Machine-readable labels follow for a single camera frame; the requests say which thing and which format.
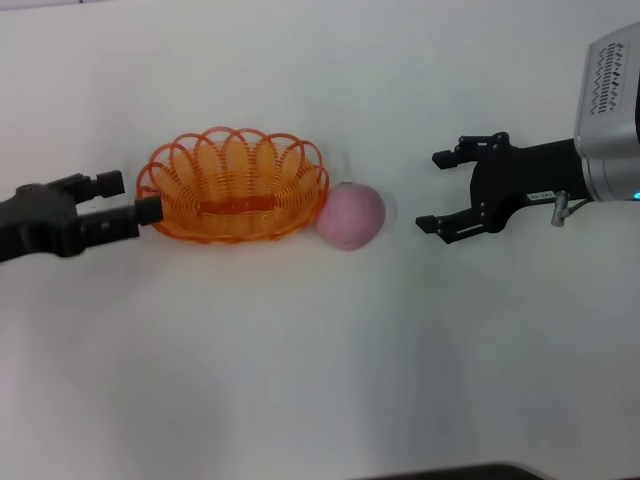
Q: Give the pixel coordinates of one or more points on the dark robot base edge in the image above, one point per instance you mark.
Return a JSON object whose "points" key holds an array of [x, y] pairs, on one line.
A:
{"points": [[450, 472]]}

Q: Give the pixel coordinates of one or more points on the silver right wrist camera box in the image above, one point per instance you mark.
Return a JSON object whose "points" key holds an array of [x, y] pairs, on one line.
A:
{"points": [[612, 85]]}

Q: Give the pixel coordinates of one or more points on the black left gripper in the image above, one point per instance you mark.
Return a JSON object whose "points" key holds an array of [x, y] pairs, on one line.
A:
{"points": [[37, 222]]}

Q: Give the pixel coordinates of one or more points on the pink peach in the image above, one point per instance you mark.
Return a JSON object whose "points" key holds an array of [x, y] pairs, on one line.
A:
{"points": [[352, 217]]}

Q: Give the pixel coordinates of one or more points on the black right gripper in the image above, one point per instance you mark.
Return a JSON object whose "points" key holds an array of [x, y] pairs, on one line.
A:
{"points": [[530, 172]]}

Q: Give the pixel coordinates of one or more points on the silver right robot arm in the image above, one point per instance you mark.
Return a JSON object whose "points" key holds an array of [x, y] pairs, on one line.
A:
{"points": [[612, 177]]}

